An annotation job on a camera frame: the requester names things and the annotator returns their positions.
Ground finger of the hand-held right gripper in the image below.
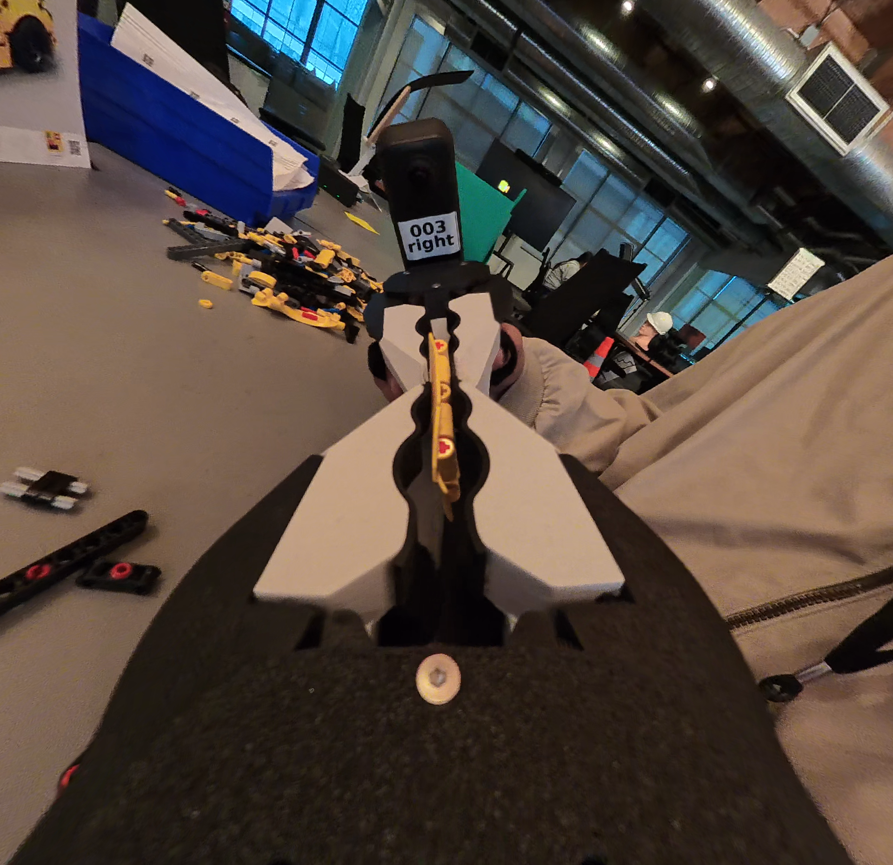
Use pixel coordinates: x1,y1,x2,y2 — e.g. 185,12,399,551
380,304,429,393
452,293,505,396

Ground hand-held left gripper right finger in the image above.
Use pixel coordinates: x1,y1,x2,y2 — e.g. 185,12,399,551
453,380,625,643

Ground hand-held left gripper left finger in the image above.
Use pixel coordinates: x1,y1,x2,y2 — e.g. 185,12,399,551
253,382,430,643

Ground yellow beam assembly with pins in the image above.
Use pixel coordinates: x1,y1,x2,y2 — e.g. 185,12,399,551
427,333,461,520

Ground pile of toy bricks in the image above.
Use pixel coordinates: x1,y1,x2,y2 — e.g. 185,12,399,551
162,187,383,344

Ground person's right forearm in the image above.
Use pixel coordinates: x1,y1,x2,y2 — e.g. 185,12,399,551
520,335,660,472

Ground wooden desk lamp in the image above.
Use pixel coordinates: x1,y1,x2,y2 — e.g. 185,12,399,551
366,70,475,175

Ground grey desk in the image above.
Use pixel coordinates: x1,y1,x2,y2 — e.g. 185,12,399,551
0,140,531,845

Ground person's right hand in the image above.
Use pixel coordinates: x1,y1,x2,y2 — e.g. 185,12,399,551
368,322,527,410

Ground black device green light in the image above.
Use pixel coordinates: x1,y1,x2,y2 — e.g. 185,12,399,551
317,160,360,206

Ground gridded glass window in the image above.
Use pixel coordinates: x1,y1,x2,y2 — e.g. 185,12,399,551
230,0,371,88

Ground short black brick red pin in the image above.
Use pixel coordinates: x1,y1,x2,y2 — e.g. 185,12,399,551
77,559,163,595

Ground person's beige jacket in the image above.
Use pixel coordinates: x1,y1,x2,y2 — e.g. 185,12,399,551
600,254,893,865

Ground blue plastic bin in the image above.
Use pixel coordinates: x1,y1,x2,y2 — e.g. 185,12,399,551
77,13,320,226

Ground folded white instruction sheets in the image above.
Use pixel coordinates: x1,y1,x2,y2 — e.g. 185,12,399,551
112,3,315,191

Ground black beam three red pins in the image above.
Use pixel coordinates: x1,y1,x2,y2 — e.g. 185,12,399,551
0,509,149,615

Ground black standing panel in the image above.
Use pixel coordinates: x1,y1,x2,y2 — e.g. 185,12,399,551
115,0,231,85

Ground grey black axle connector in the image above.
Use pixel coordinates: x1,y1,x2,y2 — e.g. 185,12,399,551
0,466,90,510

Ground black jacket zipper pull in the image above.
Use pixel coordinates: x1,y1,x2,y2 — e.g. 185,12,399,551
759,600,893,702

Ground white booklet yellow car picture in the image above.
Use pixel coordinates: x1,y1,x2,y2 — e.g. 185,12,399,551
0,0,92,168

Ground white vent grille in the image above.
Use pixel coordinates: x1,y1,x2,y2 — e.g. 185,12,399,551
786,42,890,156

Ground black wall screen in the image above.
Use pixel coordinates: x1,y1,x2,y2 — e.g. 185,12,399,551
478,140,576,231

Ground white paper wall sign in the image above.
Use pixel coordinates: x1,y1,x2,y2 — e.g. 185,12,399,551
767,247,826,301

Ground silver ventilation duct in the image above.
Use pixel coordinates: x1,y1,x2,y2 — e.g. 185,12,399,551
419,0,893,245

